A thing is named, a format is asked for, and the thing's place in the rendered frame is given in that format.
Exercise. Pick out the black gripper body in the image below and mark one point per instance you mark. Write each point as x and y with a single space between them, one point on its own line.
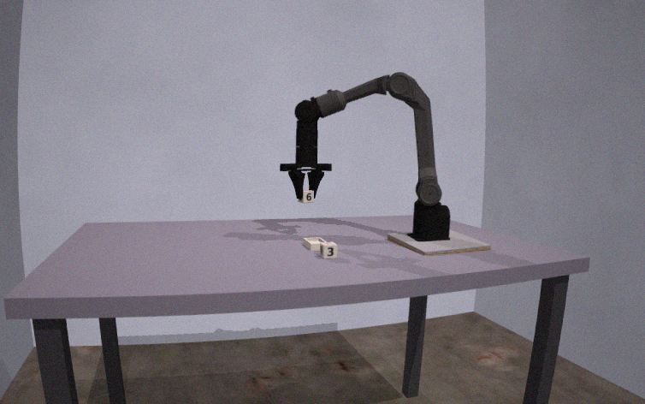
306 157

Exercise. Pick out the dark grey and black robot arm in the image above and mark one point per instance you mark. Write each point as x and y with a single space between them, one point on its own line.
430 222

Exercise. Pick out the white cube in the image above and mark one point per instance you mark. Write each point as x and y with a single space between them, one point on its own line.
328 250
308 197

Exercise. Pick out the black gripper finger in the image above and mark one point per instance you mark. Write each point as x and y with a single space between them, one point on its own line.
314 178
297 178

